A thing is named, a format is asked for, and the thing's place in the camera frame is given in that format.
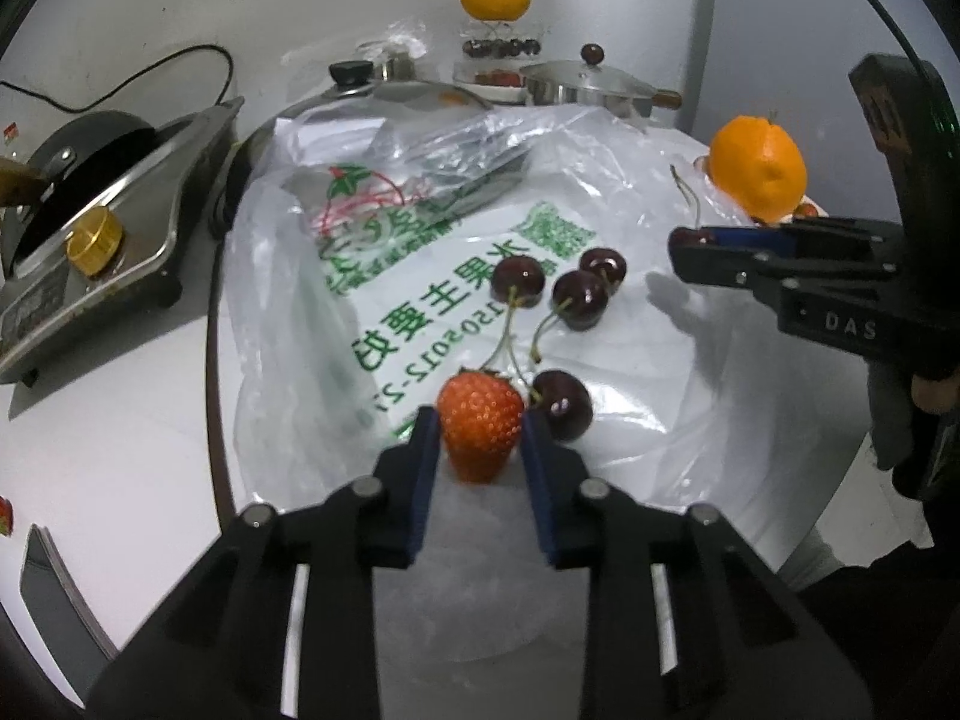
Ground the dark cherry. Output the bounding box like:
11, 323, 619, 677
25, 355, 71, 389
485, 255, 547, 371
579, 247, 628, 296
529, 369, 594, 442
529, 270, 610, 364
670, 166, 713, 245

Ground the steel induction cooker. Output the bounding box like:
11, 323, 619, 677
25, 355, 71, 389
2, 98, 244, 383

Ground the black wok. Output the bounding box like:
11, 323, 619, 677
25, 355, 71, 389
2, 110, 161, 277

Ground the red strawberry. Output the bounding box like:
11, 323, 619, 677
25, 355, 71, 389
436, 369, 524, 484

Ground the small steel saucepan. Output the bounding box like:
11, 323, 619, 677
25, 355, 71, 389
519, 44, 683, 119

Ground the steel wok lid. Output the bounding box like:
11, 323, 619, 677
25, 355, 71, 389
277, 59, 493, 122

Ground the white round plate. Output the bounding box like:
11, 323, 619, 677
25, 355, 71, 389
727, 192, 828, 226

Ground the large orange on plate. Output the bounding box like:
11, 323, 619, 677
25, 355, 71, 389
708, 115, 807, 218

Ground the stray strawberry on counter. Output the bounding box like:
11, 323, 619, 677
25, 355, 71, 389
0, 497, 14, 538

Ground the printed clear plastic bag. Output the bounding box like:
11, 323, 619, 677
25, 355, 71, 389
226, 107, 866, 589

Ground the white saucer under jar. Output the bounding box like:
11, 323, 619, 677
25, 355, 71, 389
452, 64, 527, 106

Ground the black power cable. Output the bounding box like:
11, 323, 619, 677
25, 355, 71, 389
0, 42, 236, 111

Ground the steel cup in plastic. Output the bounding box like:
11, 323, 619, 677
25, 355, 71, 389
373, 49, 416, 83

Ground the glass jar with cherries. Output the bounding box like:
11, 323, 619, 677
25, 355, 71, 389
452, 18, 545, 88

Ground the strawberry on plate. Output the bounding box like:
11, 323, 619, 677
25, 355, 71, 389
793, 202, 820, 220

